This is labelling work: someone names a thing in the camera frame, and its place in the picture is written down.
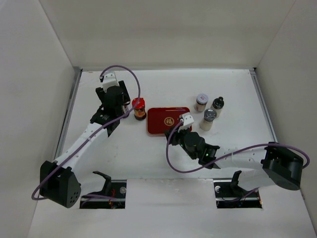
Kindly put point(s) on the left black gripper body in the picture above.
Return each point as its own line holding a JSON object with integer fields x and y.
{"x": 126, "y": 98}

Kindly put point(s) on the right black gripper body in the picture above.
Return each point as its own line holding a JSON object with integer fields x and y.
{"x": 179, "y": 138}

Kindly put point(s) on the red lid chili sauce jar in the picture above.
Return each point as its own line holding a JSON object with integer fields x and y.
{"x": 139, "y": 108}

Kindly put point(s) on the clear lid salt grinder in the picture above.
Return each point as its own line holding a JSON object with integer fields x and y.
{"x": 207, "y": 120}

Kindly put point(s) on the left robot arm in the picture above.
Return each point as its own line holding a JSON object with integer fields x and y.
{"x": 70, "y": 175}

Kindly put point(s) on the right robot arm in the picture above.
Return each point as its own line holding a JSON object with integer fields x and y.
{"x": 257, "y": 166}

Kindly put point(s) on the red rectangular tray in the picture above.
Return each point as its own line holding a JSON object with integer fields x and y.
{"x": 160, "y": 120}

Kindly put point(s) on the white lid spice jar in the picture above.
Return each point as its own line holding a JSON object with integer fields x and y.
{"x": 201, "y": 102}

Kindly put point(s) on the black top pepper grinder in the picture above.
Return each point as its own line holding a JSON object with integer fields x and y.
{"x": 217, "y": 105}

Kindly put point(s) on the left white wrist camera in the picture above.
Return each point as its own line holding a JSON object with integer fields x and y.
{"x": 108, "y": 79}

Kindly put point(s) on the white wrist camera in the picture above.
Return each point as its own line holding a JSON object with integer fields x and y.
{"x": 186, "y": 121}
{"x": 108, "y": 79}

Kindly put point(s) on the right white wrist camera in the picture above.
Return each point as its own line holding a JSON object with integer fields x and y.
{"x": 186, "y": 121}

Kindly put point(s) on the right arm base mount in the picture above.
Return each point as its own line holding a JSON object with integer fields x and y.
{"x": 229, "y": 195}

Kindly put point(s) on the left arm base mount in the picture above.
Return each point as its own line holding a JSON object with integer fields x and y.
{"x": 112, "y": 195}

